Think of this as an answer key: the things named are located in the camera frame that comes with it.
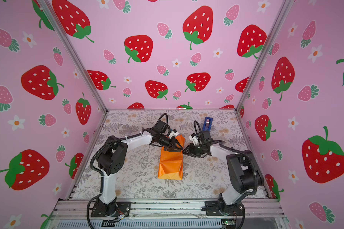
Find blue tape dispenser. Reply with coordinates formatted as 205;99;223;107
202;116;213;132

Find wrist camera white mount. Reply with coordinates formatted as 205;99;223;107
189;133;200;146
169;129;180;138

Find aluminium corner post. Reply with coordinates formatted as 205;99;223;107
235;0;294;114
38;0;108;114

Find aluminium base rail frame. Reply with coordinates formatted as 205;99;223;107
42;198;291;229

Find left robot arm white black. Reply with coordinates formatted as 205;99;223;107
90;120;183;216

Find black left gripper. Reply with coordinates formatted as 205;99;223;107
158;135;184;152

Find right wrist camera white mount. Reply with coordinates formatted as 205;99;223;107
189;133;200;146

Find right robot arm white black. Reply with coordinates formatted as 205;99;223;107
183;143;264;215

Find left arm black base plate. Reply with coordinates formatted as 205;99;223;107
91;201;131;218

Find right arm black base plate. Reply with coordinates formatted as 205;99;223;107
201;200;245;216

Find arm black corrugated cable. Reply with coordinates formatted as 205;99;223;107
217;145;261;198
89;133;144;177

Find yellow orange wrapping paper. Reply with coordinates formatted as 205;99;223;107
158;135;185;180

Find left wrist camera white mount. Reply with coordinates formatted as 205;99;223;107
169;129;180;138

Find left aluminium corner post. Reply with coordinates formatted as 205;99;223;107
38;0;108;114

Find right aluminium corner post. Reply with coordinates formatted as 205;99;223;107
235;0;294;114

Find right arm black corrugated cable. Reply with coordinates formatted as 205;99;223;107
217;145;261;198

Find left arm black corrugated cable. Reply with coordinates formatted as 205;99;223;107
89;133;144;177

